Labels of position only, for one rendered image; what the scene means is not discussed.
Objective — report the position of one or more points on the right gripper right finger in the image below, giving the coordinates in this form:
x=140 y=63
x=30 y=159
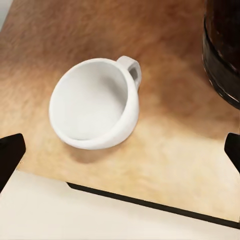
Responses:
x=232 y=149

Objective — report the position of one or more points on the coffee cup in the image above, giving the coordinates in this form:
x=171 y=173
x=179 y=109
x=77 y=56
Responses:
x=95 y=105

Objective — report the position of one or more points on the countertop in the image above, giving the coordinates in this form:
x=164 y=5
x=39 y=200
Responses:
x=175 y=155

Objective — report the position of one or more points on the dishwasher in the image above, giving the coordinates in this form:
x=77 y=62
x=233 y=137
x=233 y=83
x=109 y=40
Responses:
x=156 y=206

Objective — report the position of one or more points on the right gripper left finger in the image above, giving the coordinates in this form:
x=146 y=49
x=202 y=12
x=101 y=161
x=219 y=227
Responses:
x=12 y=150

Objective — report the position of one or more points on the electric kettle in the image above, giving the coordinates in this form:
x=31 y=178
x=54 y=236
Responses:
x=221 y=48

